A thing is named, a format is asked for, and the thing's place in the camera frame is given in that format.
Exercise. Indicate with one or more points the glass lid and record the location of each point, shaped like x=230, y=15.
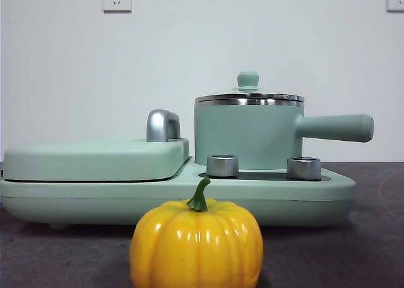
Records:
x=247, y=79

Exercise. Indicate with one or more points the yellow plastic pumpkin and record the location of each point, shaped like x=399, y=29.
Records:
x=195, y=247

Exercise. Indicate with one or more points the silver control knob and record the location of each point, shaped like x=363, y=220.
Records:
x=303, y=168
x=222, y=166

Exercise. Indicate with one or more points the mint green breakfast machine base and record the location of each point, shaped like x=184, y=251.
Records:
x=79, y=202

